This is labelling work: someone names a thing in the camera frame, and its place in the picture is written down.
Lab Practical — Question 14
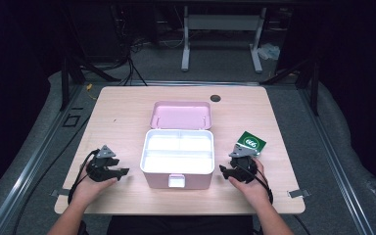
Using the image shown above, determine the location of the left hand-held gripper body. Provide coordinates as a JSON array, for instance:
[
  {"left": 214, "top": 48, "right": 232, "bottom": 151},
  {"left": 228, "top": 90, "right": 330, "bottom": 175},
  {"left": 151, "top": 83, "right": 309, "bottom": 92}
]
[{"left": 86, "top": 145, "right": 117, "bottom": 183}]

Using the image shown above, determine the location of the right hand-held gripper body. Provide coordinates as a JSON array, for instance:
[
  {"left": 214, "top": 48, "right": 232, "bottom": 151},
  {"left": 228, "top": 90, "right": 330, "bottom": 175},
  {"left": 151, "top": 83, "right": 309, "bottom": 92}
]
[{"left": 228, "top": 144, "right": 259, "bottom": 185}]

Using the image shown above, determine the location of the green and white carton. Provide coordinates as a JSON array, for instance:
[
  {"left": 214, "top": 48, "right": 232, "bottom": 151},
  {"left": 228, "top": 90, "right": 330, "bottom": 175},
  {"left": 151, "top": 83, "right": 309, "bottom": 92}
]
[{"left": 236, "top": 130, "right": 267, "bottom": 155}]

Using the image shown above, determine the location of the white divided tray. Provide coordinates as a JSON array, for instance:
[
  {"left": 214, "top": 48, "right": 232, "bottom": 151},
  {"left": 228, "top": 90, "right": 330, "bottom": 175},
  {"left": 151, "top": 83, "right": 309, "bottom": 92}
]
[{"left": 140, "top": 128, "right": 215, "bottom": 175}]

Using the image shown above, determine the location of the pink storage box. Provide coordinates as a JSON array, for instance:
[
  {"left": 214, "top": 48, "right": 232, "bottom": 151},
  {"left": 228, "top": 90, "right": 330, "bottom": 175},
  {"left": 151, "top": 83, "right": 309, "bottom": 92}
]
[{"left": 139, "top": 100, "right": 216, "bottom": 191}]

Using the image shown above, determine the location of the person's left hand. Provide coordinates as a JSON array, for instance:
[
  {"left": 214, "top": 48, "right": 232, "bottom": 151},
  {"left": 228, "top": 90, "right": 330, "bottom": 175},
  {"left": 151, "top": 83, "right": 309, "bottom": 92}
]
[{"left": 70, "top": 164, "right": 118, "bottom": 211}]

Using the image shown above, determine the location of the person's right hand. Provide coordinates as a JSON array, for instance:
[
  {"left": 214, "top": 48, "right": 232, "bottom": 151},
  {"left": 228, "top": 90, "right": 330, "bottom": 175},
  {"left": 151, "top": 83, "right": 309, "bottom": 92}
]
[{"left": 228, "top": 159, "right": 272, "bottom": 211}]

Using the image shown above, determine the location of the grey tape tab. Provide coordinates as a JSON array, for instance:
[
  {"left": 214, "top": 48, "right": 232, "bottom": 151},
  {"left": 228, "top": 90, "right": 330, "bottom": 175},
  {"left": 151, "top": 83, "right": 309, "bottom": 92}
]
[
  {"left": 287, "top": 188, "right": 311, "bottom": 200},
  {"left": 50, "top": 188, "right": 71, "bottom": 199}
]

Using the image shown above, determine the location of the person's dark clothing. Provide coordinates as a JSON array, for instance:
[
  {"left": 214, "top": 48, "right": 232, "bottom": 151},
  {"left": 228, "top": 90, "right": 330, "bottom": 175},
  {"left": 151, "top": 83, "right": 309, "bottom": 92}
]
[{"left": 106, "top": 214, "right": 255, "bottom": 235}]

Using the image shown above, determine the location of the black metal stand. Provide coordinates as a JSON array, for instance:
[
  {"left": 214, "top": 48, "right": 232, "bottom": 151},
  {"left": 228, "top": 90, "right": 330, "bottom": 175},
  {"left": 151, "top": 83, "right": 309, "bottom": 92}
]
[
  {"left": 59, "top": 53, "right": 122, "bottom": 112},
  {"left": 259, "top": 53, "right": 321, "bottom": 116}
]

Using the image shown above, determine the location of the clear plastic bag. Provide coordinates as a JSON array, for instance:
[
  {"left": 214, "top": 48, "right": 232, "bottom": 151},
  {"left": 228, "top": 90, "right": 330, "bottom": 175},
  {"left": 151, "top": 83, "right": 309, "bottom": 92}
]
[{"left": 258, "top": 42, "right": 281, "bottom": 62}]

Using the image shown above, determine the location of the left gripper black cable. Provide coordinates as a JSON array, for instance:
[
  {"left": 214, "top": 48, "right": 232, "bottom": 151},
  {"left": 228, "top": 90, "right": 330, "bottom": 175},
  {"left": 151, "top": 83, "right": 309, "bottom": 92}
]
[{"left": 67, "top": 148, "right": 101, "bottom": 206}]

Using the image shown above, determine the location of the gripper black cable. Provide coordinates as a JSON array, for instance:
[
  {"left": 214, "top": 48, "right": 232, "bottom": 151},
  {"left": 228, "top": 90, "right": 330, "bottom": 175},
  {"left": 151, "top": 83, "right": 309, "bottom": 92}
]
[
  {"left": 67, "top": 148, "right": 101, "bottom": 206},
  {"left": 241, "top": 162, "right": 274, "bottom": 206}
]

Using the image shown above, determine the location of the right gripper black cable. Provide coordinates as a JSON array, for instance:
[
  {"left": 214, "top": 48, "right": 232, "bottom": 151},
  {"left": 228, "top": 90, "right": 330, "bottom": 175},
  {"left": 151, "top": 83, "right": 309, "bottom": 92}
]
[{"left": 241, "top": 162, "right": 274, "bottom": 206}]

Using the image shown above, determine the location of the yellow cable connector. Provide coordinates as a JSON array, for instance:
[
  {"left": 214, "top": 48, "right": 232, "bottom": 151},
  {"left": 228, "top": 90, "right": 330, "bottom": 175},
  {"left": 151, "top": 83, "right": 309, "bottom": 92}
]
[{"left": 84, "top": 83, "right": 98, "bottom": 101}]

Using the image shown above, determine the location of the black cable under table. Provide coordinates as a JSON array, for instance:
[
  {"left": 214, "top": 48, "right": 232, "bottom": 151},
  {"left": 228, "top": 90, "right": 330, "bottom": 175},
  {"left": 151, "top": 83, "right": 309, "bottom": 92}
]
[{"left": 293, "top": 213, "right": 311, "bottom": 235}]

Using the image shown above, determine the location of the bundle of black cables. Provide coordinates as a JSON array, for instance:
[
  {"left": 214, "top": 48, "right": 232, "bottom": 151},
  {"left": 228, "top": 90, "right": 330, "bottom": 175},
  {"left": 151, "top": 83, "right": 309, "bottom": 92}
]
[{"left": 118, "top": 37, "right": 149, "bottom": 87}]

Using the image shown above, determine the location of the white metal desk frame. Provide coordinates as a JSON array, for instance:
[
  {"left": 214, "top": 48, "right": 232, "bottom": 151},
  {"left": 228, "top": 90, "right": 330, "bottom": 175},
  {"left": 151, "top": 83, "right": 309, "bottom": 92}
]
[{"left": 180, "top": 5, "right": 267, "bottom": 73}]

